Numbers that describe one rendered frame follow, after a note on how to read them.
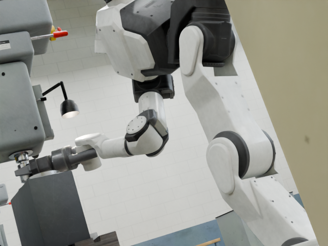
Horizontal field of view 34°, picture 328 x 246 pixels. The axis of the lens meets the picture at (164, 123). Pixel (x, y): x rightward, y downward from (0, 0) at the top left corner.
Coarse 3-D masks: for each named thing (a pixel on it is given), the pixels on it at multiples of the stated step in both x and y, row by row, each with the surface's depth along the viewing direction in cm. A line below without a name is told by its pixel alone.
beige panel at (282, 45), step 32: (256, 0) 20; (288, 0) 18; (320, 0) 17; (256, 32) 20; (288, 32) 19; (320, 32) 17; (256, 64) 21; (288, 64) 19; (320, 64) 17; (288, 96) 19; (320, 96) 18; (288, 128) 20; (320, 128) 18; (288, 160) 20; (320, 160) 18; (320, 192) 19; (320, 224) 19
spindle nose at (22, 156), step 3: (21, 153) 189; (24, 153) 189; (27, 153) 191; (15, 156) 189; (18, 156) 188; (21, 156) 188; (24, 156) 189; (27, 156) 190; (18, 159) 188; (21, 159) 188; (24, 159) 188; (27, 159) 190
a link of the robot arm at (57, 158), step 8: (56, 152) 187; (32, 160) 185; (40, 160) 186; (48, 160) 187; (56, 160) 186; (64, 160) 186; (32, 168) 183; (40, 168) 185; (48, 168) 185; (56, 168) 186; (64, 168) 187
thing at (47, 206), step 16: (32, 176) 138; (48, 176) 136; (64, 176) 138; (32, 192) 133; (48, 192) 135; (64, 192) 137; (16, 208) 147; (32, 208) 134; (48, 208) 133; (64, 208) 135; (80, 208) 137; (16, 224) 150; (32, 224) 136; (48, 224) 132; (64, 224) 134; (80, 224) 135; (32, 240) 138; (48, 240) 130; (64, 240) 132; (80, 240) 134
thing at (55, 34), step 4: (56, 32) 198; (60, 32) 199; (64, 32) 199; (36, 36) 196; (40, 36) 197; (44, 36) 197; (48, 36) 198; (52, 36) 198; (56, 36) 198; (60, 36) 199
